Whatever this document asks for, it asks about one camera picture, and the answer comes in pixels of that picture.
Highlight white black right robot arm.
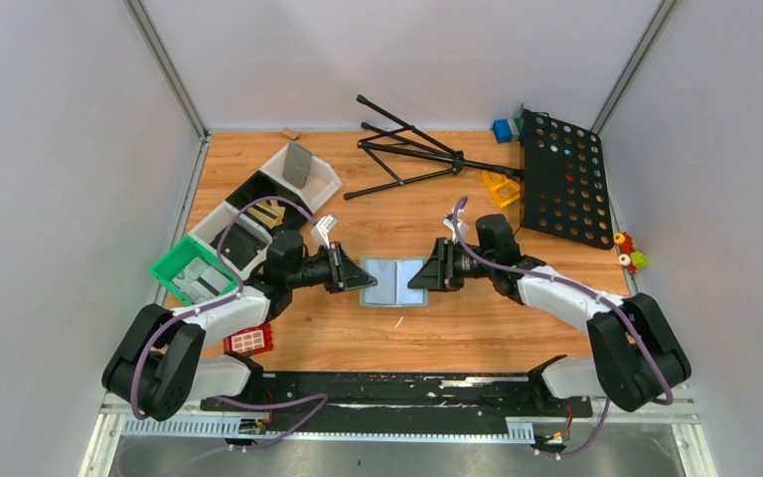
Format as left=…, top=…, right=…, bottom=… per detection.
left=407, top=214, right=691, bottom=411

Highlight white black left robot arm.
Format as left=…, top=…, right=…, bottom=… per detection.
left=101, top=231, right=378, bottom=421

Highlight gold cards in black bin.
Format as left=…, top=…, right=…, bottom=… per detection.
left=247, top=200, right=285, bottom=230

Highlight silver cards in green bin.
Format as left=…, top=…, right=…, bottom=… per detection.
left=172, top=258, right=232, bottom=304

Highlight grey card holder in bin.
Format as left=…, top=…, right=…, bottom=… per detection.
left=282, top=141, right=313, bottom=189

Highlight white plastic bin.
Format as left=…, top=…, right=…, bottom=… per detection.
left=258, top=142, right=343, bottom=213
left=189, top=202, right=272, bottom=279

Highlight black plastic bin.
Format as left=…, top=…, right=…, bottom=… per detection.
left=226, top=172, right=313, bottom=234

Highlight black item in white bin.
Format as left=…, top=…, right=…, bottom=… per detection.
left=222, top=225, right=267, bottom=270

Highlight red white toy block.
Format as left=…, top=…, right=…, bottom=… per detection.
left=223, top=324, right=273, bottom=355

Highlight black perforated music stand tray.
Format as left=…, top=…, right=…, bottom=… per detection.
left=520, top=108, right=614, bottom=250

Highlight green plastic bin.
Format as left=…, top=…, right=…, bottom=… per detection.
left=150, top=236, right=237, bottom=305

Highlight blue toy block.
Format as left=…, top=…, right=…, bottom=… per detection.
left=491, top=117, right=523, bottom=144

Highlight black folding tripod stand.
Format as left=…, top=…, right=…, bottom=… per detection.
left=343, top=94, right=526, bottom=201

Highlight small wooden block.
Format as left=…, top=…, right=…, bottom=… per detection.
left=281, top=127, right=300, bottom=141

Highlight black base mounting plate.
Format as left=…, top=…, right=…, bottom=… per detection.
left=200, top=355, right=595, bottom=436

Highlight red yellow green toy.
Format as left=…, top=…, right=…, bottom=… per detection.
left=613, top=232, right=649, bottom=275

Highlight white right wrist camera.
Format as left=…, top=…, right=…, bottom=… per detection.
left=443, top=214, right=469, bottom=242

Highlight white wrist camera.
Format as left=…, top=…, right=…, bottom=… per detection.
left=443, top=214, right=469, bottom=242
left=311, top=215, right=338, bottom=247

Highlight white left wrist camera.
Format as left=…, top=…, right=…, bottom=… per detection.
left=311, top=215, right=338, bottom=247

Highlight yellow plastic toy frame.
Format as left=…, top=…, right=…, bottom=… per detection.
left=481, top=171, right=521, bottom=209

